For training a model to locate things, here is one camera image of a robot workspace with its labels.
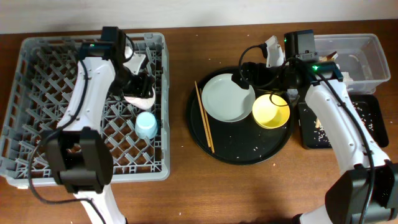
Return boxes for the pink cup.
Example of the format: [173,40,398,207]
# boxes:
[124,88,155,110]

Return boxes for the grey plate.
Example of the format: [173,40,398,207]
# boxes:
[201,73,256,123]

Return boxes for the blue cup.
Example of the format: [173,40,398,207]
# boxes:
[134,111,158,139]

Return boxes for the yellow bowl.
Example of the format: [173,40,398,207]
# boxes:
[252,94,291,129]

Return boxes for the wooden chopstick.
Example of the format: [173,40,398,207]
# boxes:
[200,88,215,154]
[194,81,211,147]

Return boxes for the food scraps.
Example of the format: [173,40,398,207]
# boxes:
[310,102,377,146]

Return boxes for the white tissue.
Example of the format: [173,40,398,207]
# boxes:
[341,72,353,82]

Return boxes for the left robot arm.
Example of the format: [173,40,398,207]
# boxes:
[37,26,155,223]

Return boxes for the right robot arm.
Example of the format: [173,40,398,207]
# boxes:
[232,30,397,223]

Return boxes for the grey dishwasher rack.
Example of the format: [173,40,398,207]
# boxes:
[1,33,170,189]

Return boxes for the round black tray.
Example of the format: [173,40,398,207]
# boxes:
[186,67,294,165]

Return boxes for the clear plastic bin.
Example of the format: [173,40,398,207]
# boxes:
[315,34,391,94]

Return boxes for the black rectangular tray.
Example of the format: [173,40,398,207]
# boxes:
[297,94,390,150]

